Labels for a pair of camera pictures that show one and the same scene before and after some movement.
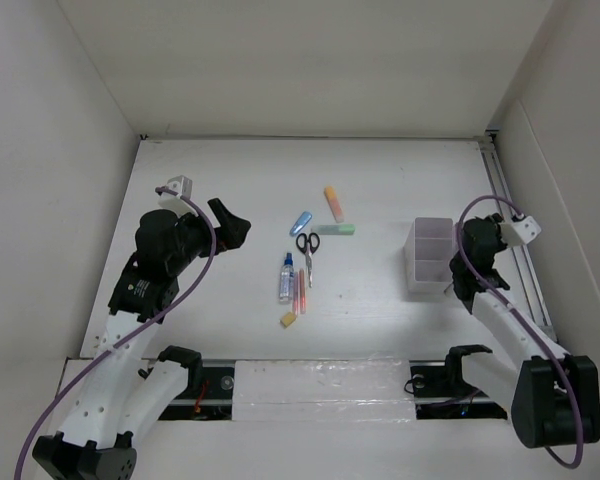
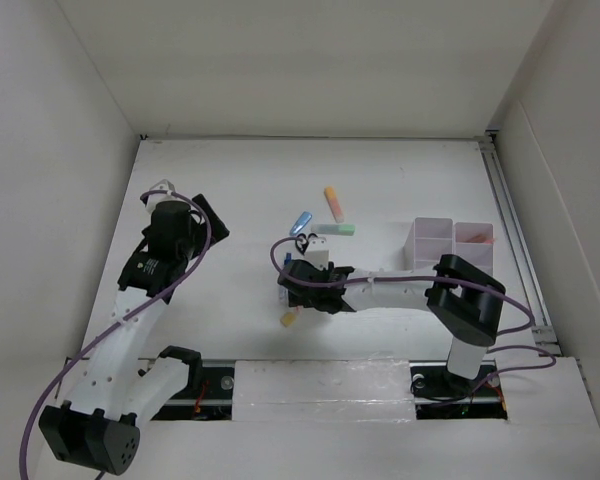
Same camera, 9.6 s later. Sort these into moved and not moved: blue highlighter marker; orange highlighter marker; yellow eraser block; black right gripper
Moved: black right gripper
Not moved: yellow eraser block; blue highlighter marker; orange highlighter marker
